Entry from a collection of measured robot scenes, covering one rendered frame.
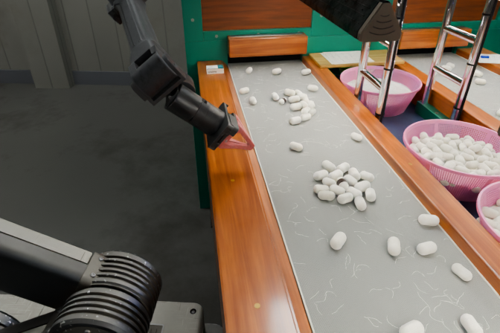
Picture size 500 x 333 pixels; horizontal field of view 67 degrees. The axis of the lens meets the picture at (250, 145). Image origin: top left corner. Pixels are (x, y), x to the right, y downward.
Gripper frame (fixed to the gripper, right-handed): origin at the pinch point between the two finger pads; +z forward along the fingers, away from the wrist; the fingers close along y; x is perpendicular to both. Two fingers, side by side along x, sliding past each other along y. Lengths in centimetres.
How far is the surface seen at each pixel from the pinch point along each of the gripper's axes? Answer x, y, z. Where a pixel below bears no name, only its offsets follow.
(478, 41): -51, 20, 39
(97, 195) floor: 107, 95, 5
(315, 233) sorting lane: -0.1, -19.6, 11.8
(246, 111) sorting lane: 4.1, 32.6, 8.9
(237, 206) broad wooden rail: 6.8, -12.8, 0.1
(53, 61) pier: 129, 251, -52
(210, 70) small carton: 7, 60, 0
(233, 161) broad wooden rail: 6.5, 2.7, 1.1
